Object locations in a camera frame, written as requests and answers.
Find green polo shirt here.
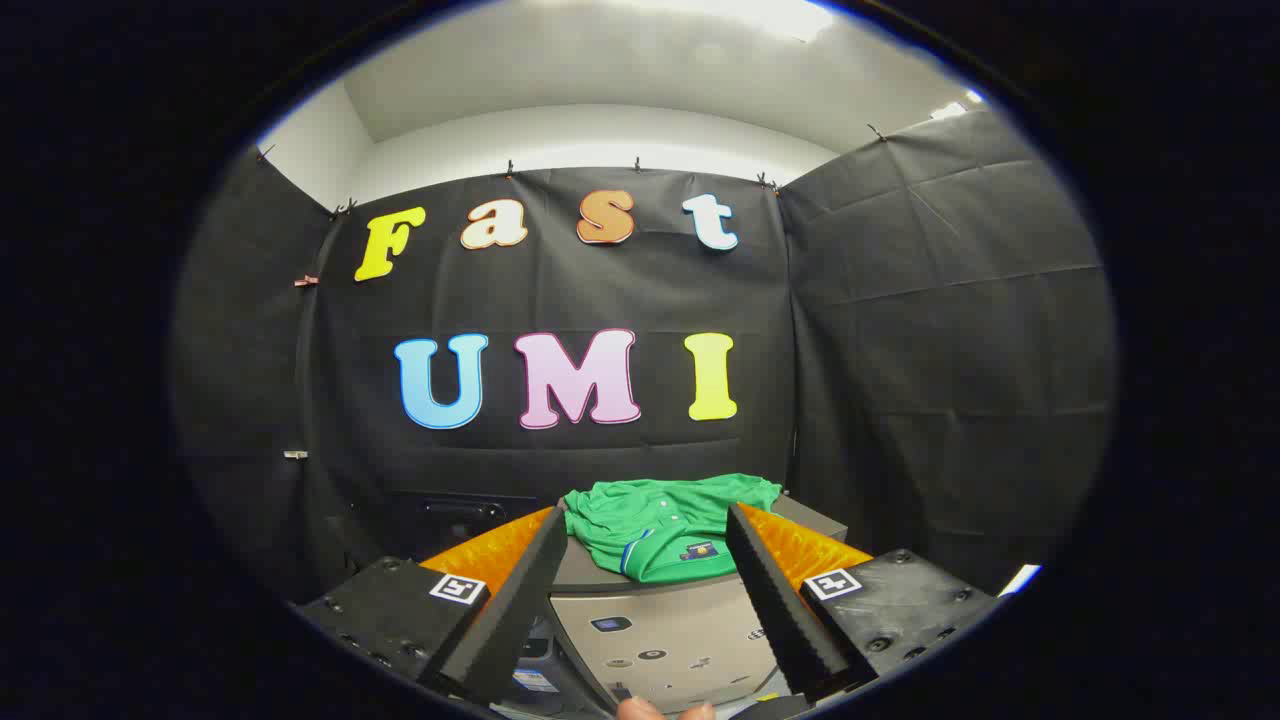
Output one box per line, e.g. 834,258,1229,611
562,473,784,584

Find grey cabinet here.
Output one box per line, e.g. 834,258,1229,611
545,493,851,716

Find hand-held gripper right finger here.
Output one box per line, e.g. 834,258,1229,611
727,503,1001,703

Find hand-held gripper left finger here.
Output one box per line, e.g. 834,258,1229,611
298,505,569,706

